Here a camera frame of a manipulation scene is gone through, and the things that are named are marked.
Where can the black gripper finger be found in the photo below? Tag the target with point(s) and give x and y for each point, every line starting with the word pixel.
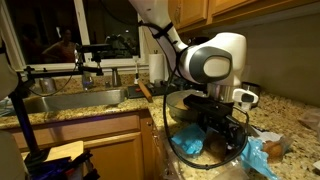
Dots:
pixel 206 141
pixel 238 145

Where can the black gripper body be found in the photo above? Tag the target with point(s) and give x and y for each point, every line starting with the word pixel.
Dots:
pixel 221 125

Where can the clear and blue plastic bag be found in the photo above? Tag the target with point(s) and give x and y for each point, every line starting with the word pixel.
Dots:
pixel 190 140

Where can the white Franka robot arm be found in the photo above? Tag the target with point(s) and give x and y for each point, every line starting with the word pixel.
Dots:
pixel 213 65

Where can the blue lit glass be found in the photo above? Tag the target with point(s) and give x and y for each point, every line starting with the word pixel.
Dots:
pixel 87 81

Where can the stainless steel cup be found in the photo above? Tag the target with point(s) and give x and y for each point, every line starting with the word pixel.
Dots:
pixel 253 86

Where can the small grey cup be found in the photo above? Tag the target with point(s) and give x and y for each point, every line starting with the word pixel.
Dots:
pixel 157 82

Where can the black tray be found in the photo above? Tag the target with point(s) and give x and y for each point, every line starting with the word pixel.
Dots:
pixel 146 90

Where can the white paper towel roll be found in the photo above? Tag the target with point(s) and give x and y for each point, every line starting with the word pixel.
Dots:
pixel 156 68

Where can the wooden lower cabinet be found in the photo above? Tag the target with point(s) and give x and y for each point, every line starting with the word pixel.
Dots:
pixel 113 156

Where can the wooden cabinet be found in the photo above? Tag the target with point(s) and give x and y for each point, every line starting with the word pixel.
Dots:
pixel 240 8
pixel 113 156

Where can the white dish brush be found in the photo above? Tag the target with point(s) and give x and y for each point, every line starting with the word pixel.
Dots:
pixel 136 73

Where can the steel faucet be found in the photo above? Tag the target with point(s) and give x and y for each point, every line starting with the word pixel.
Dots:
pixel 116 77

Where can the wooden upper cabinet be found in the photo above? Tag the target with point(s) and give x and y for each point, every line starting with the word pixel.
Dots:
pixel 240 8

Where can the stainless steel sink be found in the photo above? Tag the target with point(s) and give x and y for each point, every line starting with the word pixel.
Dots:
pixel 76 100

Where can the wooden base board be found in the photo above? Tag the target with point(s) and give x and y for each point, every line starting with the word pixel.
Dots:
pixel 63 150

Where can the blue and red clamp tools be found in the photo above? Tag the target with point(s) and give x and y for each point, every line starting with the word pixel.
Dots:
pixel 60 168

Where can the white framed kitchen window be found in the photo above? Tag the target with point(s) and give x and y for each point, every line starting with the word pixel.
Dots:
pixel 81 30

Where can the clear glass jar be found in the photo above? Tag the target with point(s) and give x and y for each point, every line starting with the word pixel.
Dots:
pixel 48 85

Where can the black stereo camera bar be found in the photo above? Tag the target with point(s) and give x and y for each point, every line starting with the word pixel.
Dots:
pixel 95 48

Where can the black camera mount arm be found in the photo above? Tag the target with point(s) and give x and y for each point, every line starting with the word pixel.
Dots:
pixel 56 72

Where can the black camera stand pole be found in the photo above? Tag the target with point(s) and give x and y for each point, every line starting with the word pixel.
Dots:
pixel 23 123

